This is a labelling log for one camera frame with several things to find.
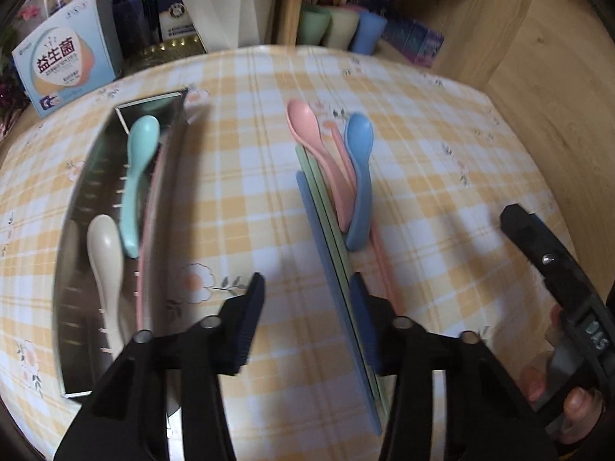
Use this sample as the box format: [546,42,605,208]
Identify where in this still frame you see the wooden shelf unit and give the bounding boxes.
[274,0,544,87]

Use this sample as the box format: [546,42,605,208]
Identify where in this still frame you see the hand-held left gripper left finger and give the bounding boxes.
[53,273,267,461]

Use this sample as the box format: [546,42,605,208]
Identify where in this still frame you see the green cup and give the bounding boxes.
[295,4,332,44]

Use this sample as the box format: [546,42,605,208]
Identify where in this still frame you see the beige cup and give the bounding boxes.
[322,7,361,49]

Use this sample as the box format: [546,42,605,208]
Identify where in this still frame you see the white and blue product box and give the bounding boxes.
[12,0,121,118]

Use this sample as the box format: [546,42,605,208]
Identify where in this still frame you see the small white blue box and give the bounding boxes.
[158,0,198,41]

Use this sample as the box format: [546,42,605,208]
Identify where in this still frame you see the person's right hand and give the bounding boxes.
[521,305,606,443]

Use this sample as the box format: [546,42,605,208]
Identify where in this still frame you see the purple box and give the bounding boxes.
[384,17,445,68]

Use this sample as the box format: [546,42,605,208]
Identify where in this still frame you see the metal utensil tray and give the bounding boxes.
[54,87,203,401]

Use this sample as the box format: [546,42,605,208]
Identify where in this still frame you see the green spoon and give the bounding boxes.
[118,115,161,259]

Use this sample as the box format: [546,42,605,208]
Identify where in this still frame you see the blue-grey chopstick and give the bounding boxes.
[295,171,382,435]

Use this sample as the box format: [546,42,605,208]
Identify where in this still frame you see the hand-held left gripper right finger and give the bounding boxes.
[352,273,563,461]

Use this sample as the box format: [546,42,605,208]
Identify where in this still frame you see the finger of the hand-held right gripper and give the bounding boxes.
[502,204,601,318]

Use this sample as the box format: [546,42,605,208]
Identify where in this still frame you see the beige spoon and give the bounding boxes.
[86,214,126,363]

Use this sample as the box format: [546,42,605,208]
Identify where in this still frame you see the blue cup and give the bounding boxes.
[351,12,387,56]

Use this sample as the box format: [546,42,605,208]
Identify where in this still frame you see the blue spoon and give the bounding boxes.
[343,113,376,252]

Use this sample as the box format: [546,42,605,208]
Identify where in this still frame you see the red roses in white pot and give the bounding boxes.
[113,0,301,53]

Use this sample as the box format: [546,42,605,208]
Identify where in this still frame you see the yellow checked floral tablecloth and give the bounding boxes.
[0,44,584,461]

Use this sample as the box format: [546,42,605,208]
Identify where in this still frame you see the pink spoon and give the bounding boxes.
[287,100,359,234]

